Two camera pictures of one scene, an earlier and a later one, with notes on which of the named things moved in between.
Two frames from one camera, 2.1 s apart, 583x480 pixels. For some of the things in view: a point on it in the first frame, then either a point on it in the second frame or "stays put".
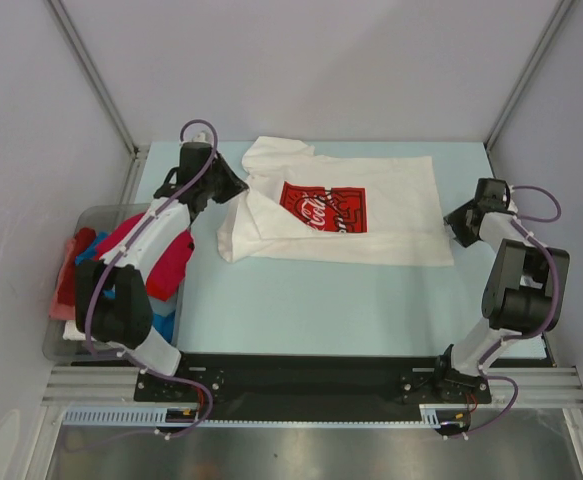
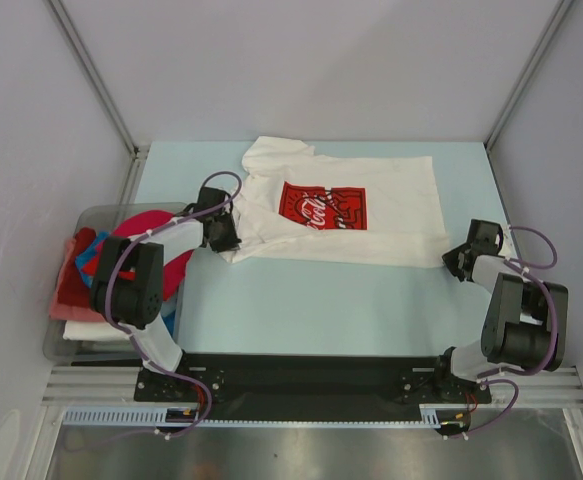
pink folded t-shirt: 59,312 stays put
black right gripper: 463,223 to 459,257
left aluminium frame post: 136,151 stays put
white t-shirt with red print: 299,207 stays put
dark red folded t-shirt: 66,296 stays put
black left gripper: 234,185 to 230,243
